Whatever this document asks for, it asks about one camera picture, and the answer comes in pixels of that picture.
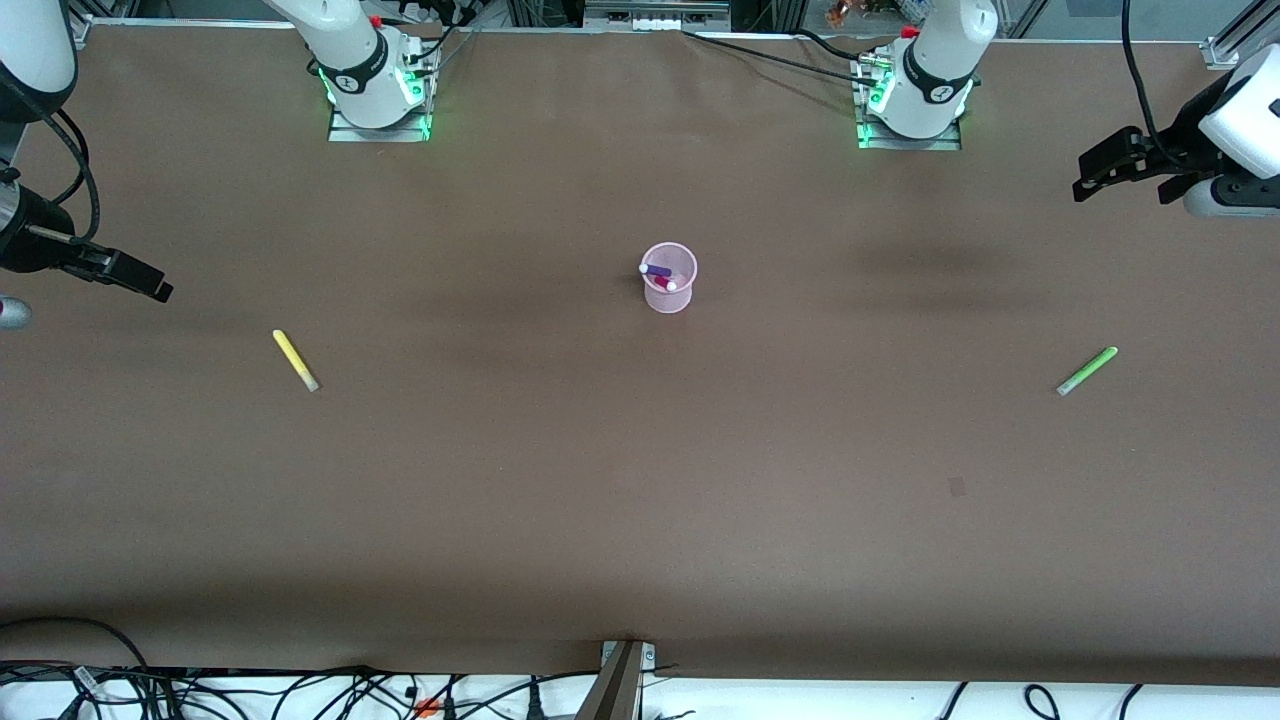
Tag pink translucent cup holder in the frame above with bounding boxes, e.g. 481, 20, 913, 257
640, 243, 698, 316

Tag yellow marker pen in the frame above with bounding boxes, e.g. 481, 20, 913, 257
272, 329, 321, 393

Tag green marker pen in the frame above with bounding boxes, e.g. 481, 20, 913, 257
1057, 346, 1119, 397

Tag grey box behind table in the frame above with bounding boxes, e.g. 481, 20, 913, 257
583, 0, 733, 33

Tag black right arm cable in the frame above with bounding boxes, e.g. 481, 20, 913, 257
50, 108, 101, 241

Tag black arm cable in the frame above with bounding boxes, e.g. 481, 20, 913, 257
1120, 0, 1166, 146
50, 108, 101, 241

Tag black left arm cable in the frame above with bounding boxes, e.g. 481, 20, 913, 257
1120, 0, 1166, 146

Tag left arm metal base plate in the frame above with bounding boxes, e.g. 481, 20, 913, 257
855, 55, 963, 152

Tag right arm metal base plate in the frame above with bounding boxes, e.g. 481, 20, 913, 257
328, 40, 434, 143

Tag short black table cable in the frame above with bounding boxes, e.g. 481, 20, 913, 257
793, 28, 873, 63

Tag black looped floor cable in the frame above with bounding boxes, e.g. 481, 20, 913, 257
0, 617, 151, 691

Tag long black table cable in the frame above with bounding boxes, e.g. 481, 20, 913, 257
683, 30, 881, 86

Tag tangled black floor cables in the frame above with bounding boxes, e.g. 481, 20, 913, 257
0, 660, 601, 720

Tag metal table leg bracket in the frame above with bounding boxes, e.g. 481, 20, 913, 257
575, 640, 657, 720

